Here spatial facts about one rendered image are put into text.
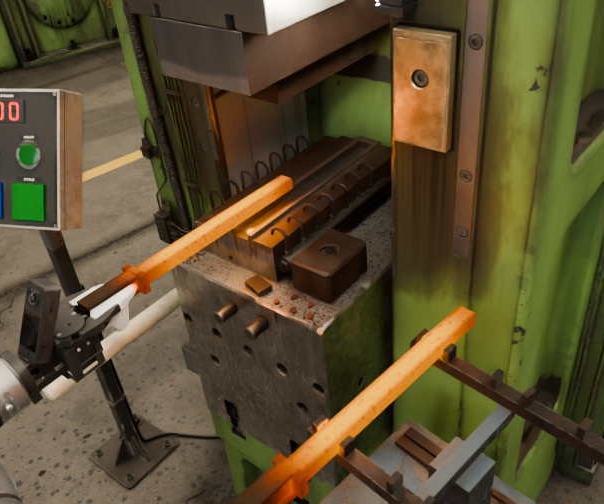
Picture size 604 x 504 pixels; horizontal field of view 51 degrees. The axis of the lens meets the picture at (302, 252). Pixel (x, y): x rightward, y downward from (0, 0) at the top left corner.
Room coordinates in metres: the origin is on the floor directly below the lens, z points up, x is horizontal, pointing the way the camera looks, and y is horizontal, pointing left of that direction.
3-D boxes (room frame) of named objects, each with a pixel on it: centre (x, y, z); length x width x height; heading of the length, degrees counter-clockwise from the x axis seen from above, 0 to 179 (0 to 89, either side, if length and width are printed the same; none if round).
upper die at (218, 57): (1.13, -0.02, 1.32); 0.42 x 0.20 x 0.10; 138
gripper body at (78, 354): (0.67, 0.37, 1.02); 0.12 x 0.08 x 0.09; 138
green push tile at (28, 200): (1.14, 0.54, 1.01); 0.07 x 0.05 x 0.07; 73
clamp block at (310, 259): (0.90, -0.05, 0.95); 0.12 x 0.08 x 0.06; 138
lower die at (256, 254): (1.13, -0.02, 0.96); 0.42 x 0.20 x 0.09; 138
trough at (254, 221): (1.11, -0.04, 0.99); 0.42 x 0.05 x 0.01; 138
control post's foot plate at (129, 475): (1.29, 0.59, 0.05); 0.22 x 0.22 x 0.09; 48
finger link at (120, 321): (0.74, 0.28, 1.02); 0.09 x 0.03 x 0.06; 135
